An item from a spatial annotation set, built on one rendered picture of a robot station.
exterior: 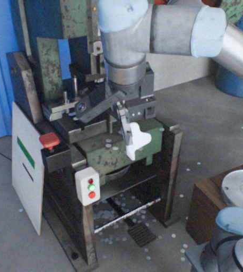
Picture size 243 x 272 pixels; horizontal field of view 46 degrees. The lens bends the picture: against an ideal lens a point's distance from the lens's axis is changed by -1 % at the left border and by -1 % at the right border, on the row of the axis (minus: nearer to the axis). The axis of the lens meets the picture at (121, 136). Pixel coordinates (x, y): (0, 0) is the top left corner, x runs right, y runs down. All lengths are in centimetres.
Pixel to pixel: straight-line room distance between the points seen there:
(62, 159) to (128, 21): 73
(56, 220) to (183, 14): 146
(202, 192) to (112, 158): 48
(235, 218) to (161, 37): 61
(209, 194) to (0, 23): 175
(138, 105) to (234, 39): 22
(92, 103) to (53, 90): 86
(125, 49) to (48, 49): 93
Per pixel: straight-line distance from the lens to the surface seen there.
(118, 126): 126
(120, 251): 162
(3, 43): 232
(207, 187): 149
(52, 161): 108
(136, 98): 60
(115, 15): 44
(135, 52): 49
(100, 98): 59
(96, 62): 119
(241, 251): 81
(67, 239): 165
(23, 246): 172
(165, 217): 169
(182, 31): 46
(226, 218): 91
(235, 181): 151
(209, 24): 46
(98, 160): 121
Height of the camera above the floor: 133
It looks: 33 degrees down
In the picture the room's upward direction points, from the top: straight up
